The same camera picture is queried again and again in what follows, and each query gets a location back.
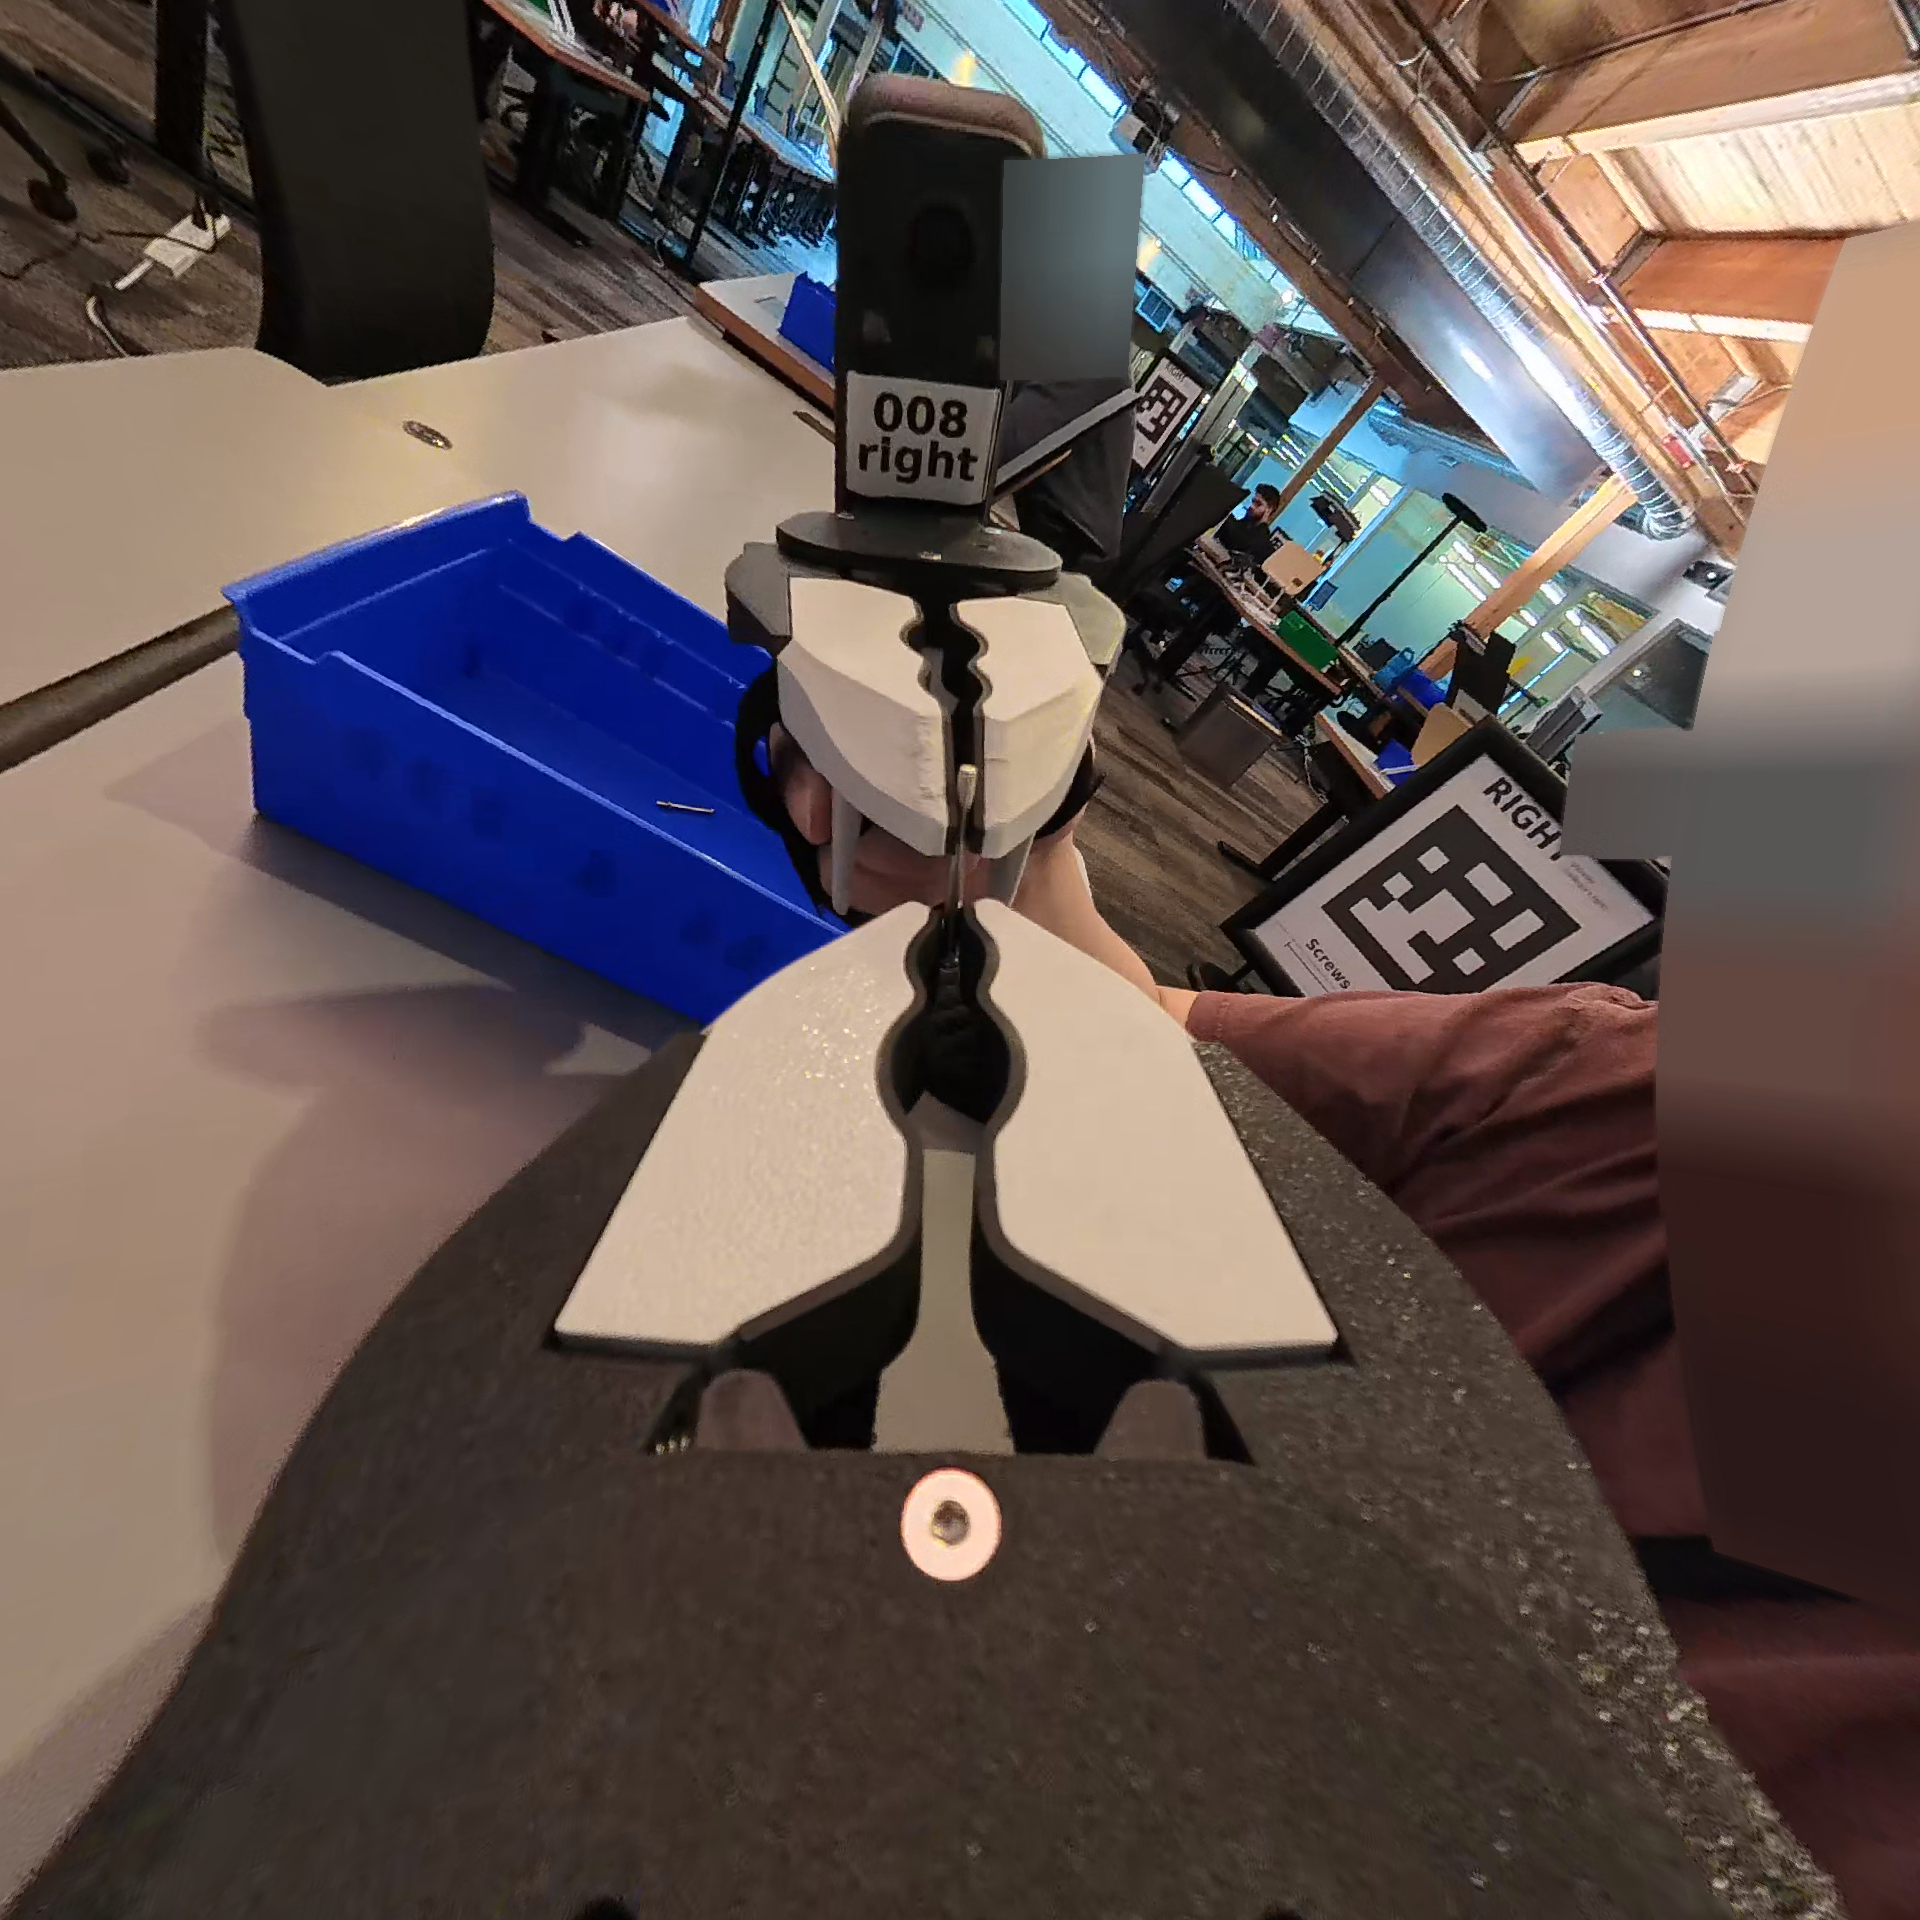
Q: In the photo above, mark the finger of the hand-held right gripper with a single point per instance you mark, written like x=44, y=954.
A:
x=1035, y=706
x=856, y=690

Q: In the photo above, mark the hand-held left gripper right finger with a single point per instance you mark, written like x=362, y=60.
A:
x=1156, y=1171

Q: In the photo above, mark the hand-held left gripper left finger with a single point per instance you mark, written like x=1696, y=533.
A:
x=738, y=1171

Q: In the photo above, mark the blue plastic bin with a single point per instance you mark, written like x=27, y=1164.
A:
x=450, y=706

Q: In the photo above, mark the person's right forearm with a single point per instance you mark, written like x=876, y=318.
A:
x=1441, y=1110

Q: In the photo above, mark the person's right hand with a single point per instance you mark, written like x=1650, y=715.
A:
x=812, y=825

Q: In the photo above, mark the black framed marker sign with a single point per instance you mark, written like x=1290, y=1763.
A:
x=1441, y=900
x=1170, y=413

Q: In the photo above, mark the black mesh office chair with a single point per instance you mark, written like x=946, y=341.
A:
x=361, y=179

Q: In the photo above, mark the white power strip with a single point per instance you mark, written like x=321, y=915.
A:
x=180, y=246

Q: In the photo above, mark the silver ventilation duct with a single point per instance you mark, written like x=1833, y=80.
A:
x=1502, y=256

